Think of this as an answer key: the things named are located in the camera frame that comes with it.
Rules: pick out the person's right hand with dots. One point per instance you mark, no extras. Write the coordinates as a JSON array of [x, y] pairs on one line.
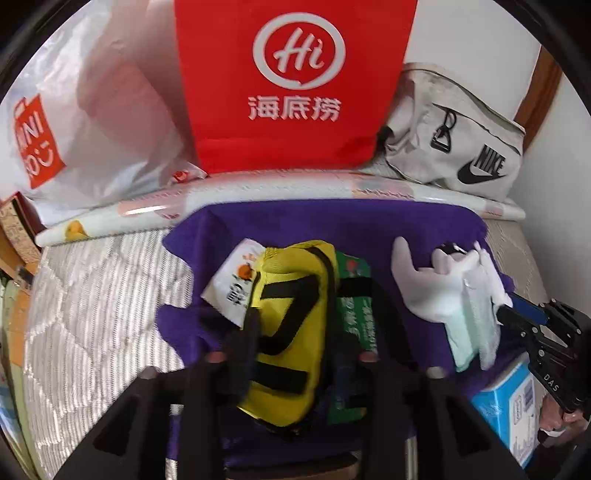
[[551, 417]]

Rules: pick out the patterned cardboard box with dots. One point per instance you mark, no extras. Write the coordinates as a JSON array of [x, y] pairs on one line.
[[16, 226]]

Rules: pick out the mint green cloth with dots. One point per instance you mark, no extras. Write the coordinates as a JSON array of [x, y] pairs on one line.
[[461, 341]]

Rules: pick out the blue cardboard box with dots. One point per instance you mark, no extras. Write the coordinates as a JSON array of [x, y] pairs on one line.
[[503, 415]]

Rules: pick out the red paper shopping bag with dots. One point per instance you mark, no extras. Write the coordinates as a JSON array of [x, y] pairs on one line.
[[221, 92]]

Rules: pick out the purple towel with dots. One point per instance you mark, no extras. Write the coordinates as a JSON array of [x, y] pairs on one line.
[[323, 226]]

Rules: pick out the striped bed mattress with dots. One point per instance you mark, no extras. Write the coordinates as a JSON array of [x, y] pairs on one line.
[[92, 300]]

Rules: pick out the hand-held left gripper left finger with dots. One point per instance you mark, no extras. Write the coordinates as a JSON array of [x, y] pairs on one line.
[[240, 350]]

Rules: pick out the white packet with orange print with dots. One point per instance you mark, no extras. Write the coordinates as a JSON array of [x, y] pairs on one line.
[[226, 286]]

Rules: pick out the black watch band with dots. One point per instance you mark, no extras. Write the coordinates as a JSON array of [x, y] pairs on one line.
[[448, 249]]

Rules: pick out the grey waist bag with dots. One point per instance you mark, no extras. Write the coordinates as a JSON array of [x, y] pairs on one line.
[[415, 138]]

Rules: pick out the green plastic packet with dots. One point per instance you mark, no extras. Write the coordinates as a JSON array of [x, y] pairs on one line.
[[360, 323]]

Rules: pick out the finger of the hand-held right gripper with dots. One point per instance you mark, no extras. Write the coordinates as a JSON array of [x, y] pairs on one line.
[[526, 307], [515, 321]]

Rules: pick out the white printed paper roll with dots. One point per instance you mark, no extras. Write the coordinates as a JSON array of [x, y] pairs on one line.
[[277, 184]]

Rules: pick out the white plastic shopping bag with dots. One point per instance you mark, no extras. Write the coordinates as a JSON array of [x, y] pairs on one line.
[[106, 115]]

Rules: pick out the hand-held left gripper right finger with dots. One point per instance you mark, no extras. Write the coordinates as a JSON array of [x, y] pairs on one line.
[[392, 369]]

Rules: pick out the brown wooden frame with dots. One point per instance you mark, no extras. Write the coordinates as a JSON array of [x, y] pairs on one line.
[[538, 97]]

